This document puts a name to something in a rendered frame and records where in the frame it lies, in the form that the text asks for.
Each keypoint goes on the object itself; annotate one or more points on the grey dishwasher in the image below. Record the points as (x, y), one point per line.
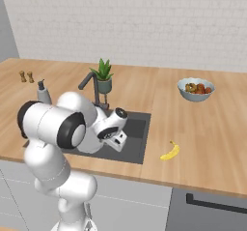
(205, 218)

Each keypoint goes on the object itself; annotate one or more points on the dark grey sink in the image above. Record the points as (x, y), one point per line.
(135, 141)

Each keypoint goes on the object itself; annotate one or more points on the red food pieces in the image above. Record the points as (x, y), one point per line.
(202, 89)

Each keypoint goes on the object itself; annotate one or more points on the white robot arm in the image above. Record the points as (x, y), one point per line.
(51, 125)

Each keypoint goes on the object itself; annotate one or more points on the pale blue bowl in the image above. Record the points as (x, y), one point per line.
(196, 97)

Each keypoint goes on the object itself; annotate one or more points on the brown wooden shaker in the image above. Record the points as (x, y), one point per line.
(22, 77)
(30, 77)

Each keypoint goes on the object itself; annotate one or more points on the light grey drawer front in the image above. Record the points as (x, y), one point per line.
(135, 189)

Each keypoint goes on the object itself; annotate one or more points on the yellow banana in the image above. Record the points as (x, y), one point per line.
(171, 152)

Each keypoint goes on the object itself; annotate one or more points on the light grey cupboard door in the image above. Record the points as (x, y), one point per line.
(19, 202)
(128, 217)

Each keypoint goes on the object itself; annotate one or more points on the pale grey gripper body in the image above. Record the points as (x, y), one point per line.
(115, 143)

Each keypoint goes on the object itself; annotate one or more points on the dark grey faucet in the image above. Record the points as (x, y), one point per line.
(96, 90)

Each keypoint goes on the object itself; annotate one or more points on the green potted plant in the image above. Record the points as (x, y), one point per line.
(104, 80)

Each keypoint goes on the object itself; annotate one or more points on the brown food pieces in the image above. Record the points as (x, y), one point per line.
(190, 87)

